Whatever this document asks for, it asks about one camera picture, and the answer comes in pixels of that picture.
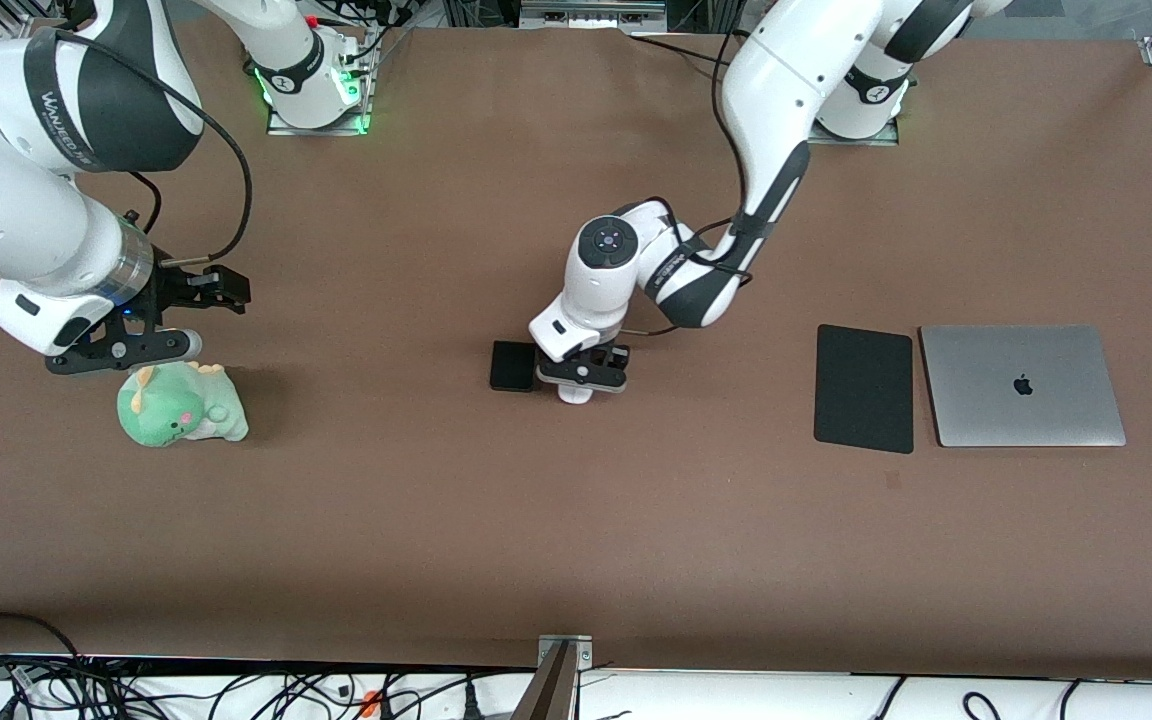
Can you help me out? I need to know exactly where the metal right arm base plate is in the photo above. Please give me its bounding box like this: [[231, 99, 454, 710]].
[[266, 28, 377, 137]]

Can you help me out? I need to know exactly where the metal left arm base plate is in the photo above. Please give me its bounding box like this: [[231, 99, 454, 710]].
[[808, 118, 903, 147]]

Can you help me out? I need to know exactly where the black floor cable loop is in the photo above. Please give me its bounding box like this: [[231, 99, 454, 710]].
[[0, 611, 89, 663]]

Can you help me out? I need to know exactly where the aluminium profile post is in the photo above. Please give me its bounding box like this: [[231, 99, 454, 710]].
[[514, 640, 577, 720]]

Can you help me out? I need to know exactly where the metal table edge bracket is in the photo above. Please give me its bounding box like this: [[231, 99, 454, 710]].
[[537, 634, 594, 671]]

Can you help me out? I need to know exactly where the silver closed laptop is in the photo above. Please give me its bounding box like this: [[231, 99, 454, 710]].
[[919, 324, 1128, 448]]

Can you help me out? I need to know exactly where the black mouse pad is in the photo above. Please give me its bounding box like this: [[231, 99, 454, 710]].
[[813, 323, 915, 455]]

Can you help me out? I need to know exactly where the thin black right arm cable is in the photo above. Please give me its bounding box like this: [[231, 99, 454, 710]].
[[126, 170, 163, 237]]

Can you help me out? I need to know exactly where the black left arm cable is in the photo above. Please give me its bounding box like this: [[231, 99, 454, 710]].
[[626, 25, 759, 337]]

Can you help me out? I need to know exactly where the black cable across table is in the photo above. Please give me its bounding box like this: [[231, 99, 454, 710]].
[[624, 30, 737, 73]]

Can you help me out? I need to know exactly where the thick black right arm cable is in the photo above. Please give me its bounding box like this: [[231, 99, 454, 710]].
[[36, 28, 255, 269]]

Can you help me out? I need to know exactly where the green dinosaur plush toy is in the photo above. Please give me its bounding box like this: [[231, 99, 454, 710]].
[[116, 360, 250, 448]]

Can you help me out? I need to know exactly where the grey aluminium frame bar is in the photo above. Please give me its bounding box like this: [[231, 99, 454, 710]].
[[519, 0, 669, 31]]

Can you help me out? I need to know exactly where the black smartphone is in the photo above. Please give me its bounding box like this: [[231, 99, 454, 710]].
[[489, 340, 539, 393]]

